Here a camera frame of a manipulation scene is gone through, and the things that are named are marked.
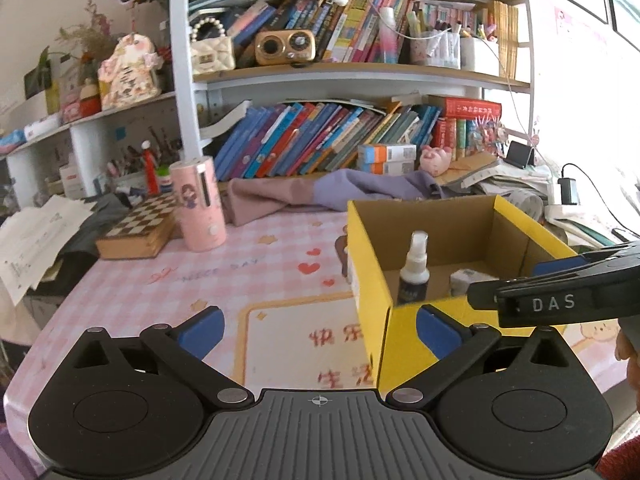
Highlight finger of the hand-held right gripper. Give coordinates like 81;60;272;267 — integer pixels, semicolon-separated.
530;241;640;279
467;269;640;329

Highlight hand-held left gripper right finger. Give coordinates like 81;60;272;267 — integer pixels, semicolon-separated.
385;305;583;409

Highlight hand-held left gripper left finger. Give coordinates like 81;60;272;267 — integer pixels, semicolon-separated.
65;305;254;411

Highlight dark blue spray bottle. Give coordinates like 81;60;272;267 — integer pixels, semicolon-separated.
397;231;431;306

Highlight white charger cube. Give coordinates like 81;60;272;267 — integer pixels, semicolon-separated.
449;267;496;297

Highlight yellow cardboard box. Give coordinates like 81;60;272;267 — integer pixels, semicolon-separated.
346;195;581;392

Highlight clear pen container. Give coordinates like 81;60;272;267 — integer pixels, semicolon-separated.
410;29;461;69

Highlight white power strip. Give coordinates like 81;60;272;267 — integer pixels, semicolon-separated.
544;180;567;212

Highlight pink checked printed mat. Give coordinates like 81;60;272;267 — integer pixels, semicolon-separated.
4;209;640;413

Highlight messy stack of books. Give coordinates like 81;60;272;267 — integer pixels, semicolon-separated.
450;159;640;252

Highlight black phone stand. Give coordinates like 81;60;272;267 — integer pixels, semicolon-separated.
504;141;535;170

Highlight wooden chess board box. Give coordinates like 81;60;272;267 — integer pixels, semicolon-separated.
95;192;184;261

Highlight pink cartoon humidifier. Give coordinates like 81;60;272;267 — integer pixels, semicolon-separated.
168;156;227;253

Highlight dark grey cloth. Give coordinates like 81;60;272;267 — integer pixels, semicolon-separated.
55;192;132;266

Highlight pink pig plush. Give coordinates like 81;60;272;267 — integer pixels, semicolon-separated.
419;145;454;177

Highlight mauve and purple cloth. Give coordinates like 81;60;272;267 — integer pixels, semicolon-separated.
227;167;444;227

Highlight orange and white carton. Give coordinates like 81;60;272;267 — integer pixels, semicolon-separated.
367;161;417;177
357;143;417;164

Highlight red pencil-shaped toy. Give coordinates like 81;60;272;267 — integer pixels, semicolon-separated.
141;141;160;196

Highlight red dictionary books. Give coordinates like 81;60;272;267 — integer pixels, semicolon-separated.
431;96;503;162

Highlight person's red clothing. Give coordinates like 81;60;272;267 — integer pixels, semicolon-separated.
595;434;640;480

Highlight pen holder with pens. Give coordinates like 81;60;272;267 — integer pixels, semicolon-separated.
105;130;182;197

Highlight loose white paper sheets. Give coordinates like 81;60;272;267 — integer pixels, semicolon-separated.
0;195;97;307

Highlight white box red label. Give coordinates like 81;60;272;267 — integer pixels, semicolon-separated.
59;162;87;200

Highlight row of colourful books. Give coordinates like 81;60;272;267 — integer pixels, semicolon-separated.
215;101;444;181

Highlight white storage box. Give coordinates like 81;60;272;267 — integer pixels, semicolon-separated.
459;36;501;74

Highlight bamboo slip scroll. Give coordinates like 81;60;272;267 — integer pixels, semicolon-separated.
492;0;521;79

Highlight red round jar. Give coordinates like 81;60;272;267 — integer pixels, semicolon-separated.
78;77;103;116

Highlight plush lucky cat ornament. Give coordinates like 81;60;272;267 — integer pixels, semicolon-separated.
97;34;164;111

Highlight cream quilted handbag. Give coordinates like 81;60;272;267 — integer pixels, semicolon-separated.
189;19;236;75

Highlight dried flower bunch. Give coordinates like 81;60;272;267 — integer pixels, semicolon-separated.
54;0;109;63

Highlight white shelf post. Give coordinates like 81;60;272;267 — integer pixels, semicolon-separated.
169;0;204;167

